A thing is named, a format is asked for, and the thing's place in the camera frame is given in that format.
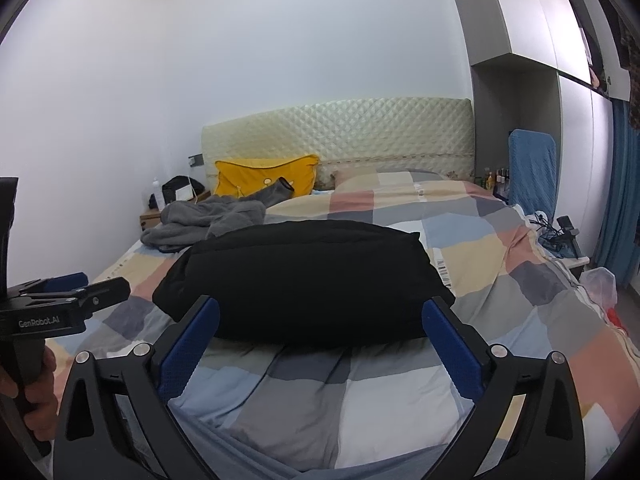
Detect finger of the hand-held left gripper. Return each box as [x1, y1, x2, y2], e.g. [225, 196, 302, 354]
[75, 276, 132, 319]
[27, 272, 90, 294]

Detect dark grey sock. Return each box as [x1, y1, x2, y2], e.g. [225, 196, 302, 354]
[240, 176, 296, 209]

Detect yellow pillow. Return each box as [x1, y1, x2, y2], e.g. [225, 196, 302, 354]
[214, 155, 320, 198]

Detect grey wardrobe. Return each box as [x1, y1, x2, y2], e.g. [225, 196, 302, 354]
[442, 0, 632, 281]

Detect blue towel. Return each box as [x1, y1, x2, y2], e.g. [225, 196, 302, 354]
[507, 129, 558, 222]

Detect checkered duvet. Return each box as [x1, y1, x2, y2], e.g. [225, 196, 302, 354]
[50, 169, 632, 480]

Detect white plastic bag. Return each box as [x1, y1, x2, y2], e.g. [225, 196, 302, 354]
[582, 267, 622, 313]

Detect group of small bottles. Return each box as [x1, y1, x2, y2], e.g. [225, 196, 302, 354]
[475, 167, 511, 194]

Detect grey fleece garment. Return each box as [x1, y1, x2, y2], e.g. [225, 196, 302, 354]
[140, 194, 267, 254]

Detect quilted cream headboard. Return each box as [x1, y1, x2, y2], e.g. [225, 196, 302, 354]
[201, 98, 474, 193]

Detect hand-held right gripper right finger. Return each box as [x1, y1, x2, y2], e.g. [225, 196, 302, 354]
[421, 295, 587, 480]

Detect black camera on stand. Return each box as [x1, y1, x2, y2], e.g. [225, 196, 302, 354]
[556, 216, 584, 257]

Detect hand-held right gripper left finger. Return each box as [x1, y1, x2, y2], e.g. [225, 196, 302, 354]
[52, 294, 223, 480]

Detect black bag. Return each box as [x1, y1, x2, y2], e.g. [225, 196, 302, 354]
[161, 176, 202, 206]

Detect person's left hand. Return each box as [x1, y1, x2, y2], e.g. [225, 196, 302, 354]
[0, 347, 60, 443]

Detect black padded jacket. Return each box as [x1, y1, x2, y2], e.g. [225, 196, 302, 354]
[151, 221, 457, 348]

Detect white side desk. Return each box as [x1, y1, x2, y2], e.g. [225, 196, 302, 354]
[550, 255, 591, 282]

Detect black cables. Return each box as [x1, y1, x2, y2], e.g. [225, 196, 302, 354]
[530, 212, 567, 252]

